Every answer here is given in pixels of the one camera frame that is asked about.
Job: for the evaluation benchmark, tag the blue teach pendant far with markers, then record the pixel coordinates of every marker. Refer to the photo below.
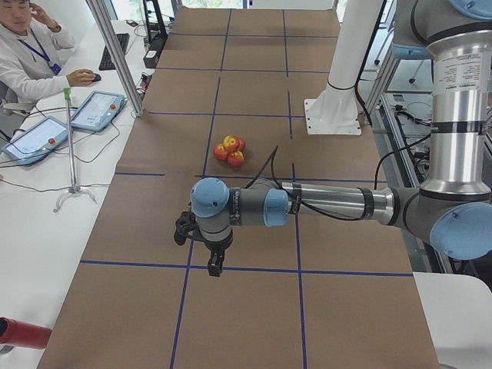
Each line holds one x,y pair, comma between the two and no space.
97,111

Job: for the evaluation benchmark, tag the red yellow apple front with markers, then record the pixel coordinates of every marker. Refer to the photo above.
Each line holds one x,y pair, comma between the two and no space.
236,159

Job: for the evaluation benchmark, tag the red bottle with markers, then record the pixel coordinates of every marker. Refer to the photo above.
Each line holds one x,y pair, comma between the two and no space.
21,334

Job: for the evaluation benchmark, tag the red yellow apple carried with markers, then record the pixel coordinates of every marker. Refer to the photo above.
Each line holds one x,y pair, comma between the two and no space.
231,143

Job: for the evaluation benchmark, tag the aluminium frame post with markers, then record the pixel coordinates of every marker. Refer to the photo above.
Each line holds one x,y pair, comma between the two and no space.
103,21

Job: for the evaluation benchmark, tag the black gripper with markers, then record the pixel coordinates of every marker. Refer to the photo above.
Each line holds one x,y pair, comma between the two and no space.
217,247

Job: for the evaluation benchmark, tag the blue teach pendant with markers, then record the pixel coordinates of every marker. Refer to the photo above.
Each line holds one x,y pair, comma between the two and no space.
97,111
37,142

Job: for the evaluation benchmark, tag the red yellow apple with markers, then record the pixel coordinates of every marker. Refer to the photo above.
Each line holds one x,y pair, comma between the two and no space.
236,159
241,144
220,152

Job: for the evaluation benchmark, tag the silver grabber stick green tip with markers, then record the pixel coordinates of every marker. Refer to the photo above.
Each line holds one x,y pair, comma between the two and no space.
75,190

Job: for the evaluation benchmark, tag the blue teach pendant near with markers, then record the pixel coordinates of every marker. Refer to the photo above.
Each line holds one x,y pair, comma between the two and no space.
37,142

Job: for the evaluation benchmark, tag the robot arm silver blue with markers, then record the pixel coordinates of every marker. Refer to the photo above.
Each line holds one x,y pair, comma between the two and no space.
451,210

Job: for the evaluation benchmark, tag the person in white hoodie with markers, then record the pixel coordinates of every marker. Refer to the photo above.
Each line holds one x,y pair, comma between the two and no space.
30,64

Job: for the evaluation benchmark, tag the red yellow apple left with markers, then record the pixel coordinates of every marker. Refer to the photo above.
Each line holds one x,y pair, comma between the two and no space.
220,152

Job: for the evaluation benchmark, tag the red yellow apple back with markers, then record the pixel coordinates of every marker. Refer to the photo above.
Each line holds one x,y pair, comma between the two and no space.
241,144

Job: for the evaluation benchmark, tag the white camera stand pedestal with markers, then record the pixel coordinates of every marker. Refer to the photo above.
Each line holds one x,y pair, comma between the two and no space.
334,111

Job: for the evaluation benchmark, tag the black box on desk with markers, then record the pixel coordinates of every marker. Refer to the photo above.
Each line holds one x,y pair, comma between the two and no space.
151,59

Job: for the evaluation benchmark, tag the brown paper table cover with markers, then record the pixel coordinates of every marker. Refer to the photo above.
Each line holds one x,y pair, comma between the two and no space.
315,293

